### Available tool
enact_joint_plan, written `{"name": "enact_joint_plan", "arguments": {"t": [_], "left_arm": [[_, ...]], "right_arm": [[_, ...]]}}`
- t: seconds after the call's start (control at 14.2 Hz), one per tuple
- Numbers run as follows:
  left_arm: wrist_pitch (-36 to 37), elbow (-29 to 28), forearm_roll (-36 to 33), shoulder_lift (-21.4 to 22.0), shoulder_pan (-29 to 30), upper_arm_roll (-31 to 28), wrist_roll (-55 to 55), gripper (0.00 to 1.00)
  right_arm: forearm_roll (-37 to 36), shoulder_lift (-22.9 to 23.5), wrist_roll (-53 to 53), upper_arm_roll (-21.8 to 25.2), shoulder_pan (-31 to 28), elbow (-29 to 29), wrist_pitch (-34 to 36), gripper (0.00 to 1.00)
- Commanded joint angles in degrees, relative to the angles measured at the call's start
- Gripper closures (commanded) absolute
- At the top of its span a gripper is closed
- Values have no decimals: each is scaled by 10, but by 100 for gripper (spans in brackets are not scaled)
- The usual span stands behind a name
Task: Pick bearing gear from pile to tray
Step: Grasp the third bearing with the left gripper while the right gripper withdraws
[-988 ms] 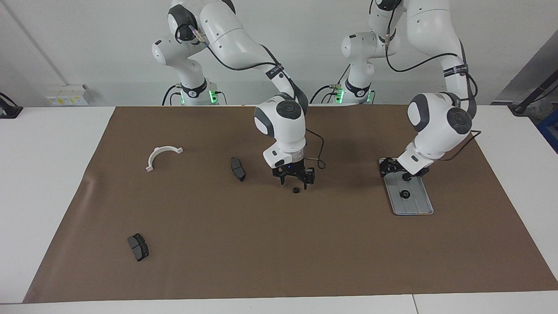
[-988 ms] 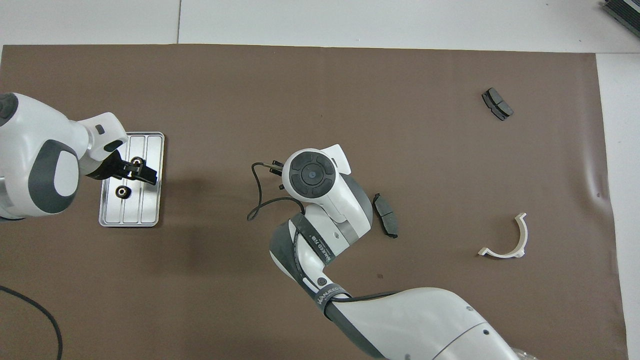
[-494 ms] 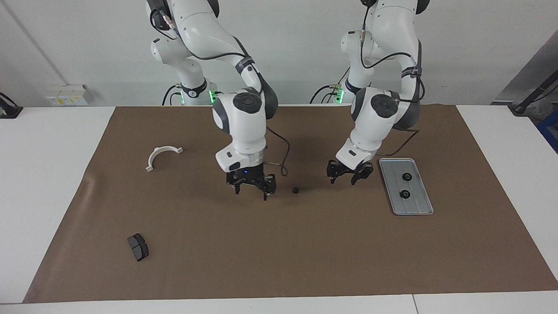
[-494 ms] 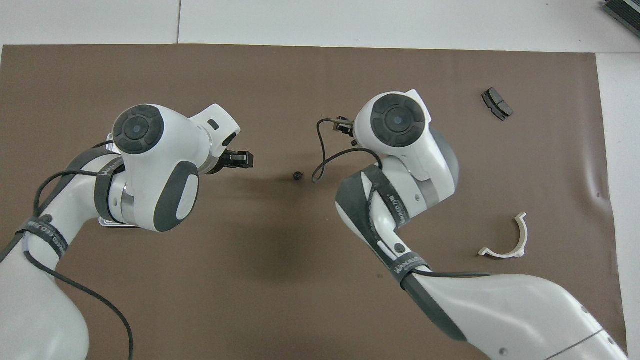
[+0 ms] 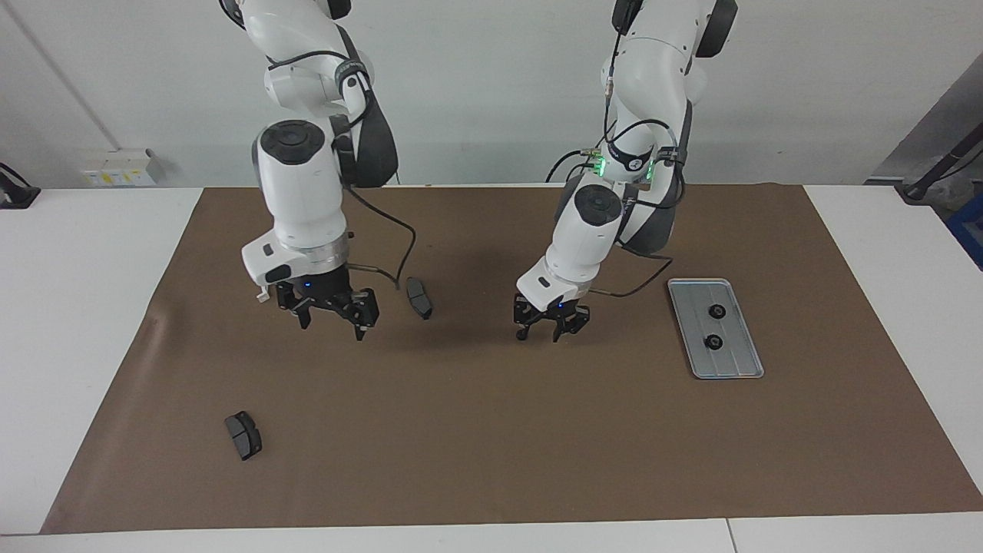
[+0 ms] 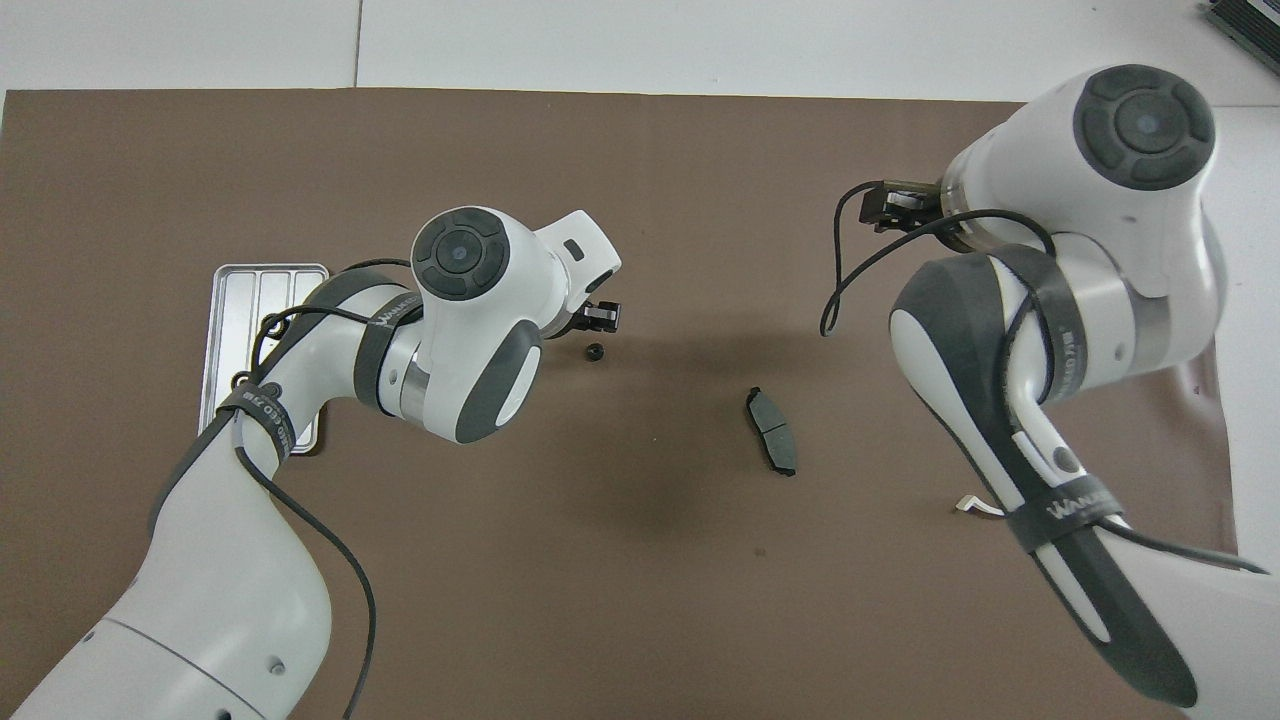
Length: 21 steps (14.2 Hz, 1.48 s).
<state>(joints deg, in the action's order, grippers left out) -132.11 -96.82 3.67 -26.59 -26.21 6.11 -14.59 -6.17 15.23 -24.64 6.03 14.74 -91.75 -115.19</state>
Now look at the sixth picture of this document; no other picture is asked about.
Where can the long grey brake pad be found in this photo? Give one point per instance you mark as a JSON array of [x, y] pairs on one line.
[[772, 430]]

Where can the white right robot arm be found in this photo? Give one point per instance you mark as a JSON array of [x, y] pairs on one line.
[[1100, 200]]

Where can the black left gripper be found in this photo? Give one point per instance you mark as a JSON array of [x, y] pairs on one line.
[[579, 320]]

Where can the silver metal tray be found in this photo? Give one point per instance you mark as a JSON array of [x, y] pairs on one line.
[[235, 320]]

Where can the small black bearing gear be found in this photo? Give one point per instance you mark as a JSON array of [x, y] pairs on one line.
[[596, 352]]

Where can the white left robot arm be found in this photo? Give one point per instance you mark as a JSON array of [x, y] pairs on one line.
[[200, 600]]

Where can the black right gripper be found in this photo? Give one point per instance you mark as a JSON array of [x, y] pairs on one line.
[[930, 208]]

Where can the dark ribbed device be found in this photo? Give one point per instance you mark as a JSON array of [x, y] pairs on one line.
[[1250, 25]]

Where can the brown table mat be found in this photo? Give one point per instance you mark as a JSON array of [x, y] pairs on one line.
[[650, 200]]

